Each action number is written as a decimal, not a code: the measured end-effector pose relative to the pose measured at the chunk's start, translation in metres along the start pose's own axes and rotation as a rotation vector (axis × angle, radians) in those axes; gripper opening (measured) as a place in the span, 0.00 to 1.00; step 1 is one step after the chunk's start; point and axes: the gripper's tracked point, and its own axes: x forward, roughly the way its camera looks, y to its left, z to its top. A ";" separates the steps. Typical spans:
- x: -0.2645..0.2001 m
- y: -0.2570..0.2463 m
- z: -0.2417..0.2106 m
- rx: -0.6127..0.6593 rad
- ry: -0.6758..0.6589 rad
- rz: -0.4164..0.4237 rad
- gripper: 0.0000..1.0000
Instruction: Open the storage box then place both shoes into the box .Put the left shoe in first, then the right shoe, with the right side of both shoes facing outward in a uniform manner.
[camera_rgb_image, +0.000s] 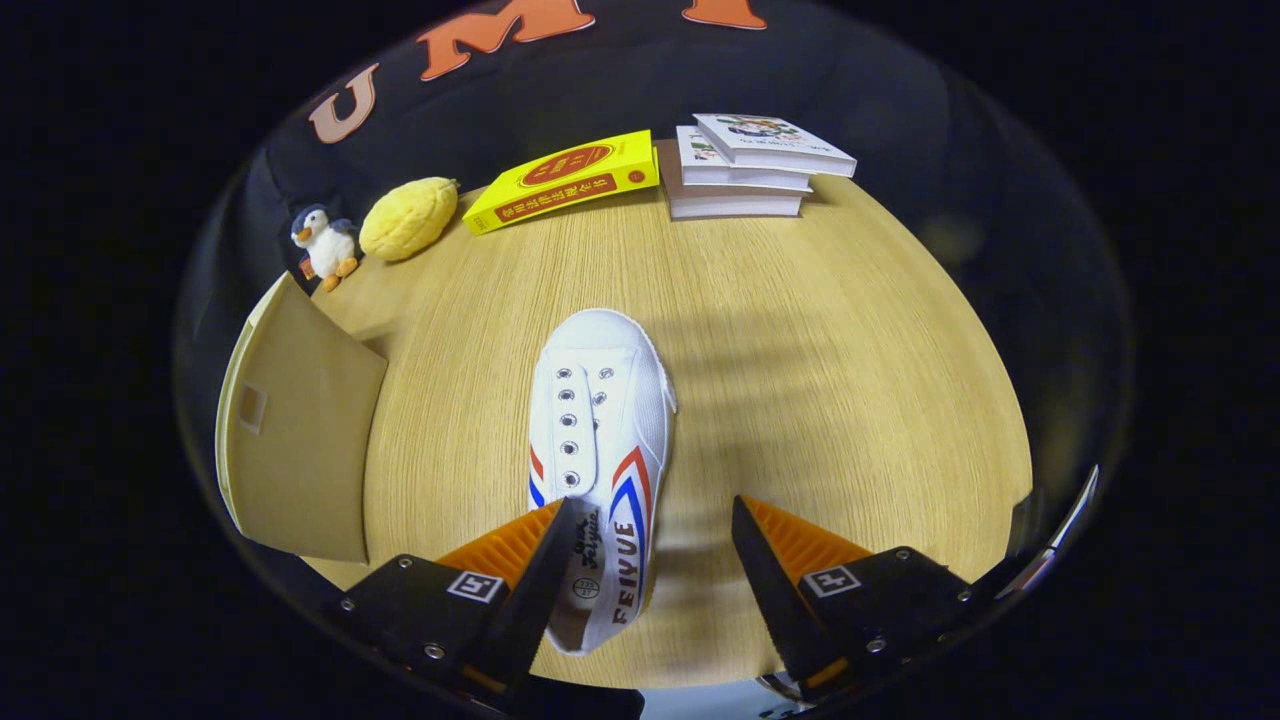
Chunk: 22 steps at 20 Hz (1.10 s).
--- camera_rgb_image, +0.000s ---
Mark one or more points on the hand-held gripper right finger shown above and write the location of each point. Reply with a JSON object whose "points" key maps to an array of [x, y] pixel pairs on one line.
{"points": [[775, 600]]}

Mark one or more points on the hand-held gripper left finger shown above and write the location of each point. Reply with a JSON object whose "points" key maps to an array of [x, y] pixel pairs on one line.
{"points": [[530, 600]]}

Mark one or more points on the white canvas shoe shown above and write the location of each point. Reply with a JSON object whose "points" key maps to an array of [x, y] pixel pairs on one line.
{"points": [[615, 400]]}

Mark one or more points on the beige storage box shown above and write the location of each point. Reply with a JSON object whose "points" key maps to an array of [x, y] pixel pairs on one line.
{"points": [[300, 440]]}

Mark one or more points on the thick pale book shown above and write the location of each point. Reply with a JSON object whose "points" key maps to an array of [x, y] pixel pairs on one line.
{"points": [[730, 205]]}

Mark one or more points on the yellow plush ball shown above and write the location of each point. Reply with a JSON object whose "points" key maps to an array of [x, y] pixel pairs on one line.
{"points": [[408, 220]]}

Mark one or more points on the penguin plush toy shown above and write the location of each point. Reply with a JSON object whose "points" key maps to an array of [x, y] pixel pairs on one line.
{"points": [[325, 245]]}

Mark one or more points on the yellow book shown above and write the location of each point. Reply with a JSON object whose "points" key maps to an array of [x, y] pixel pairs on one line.
{"points": [[560, 180]]}

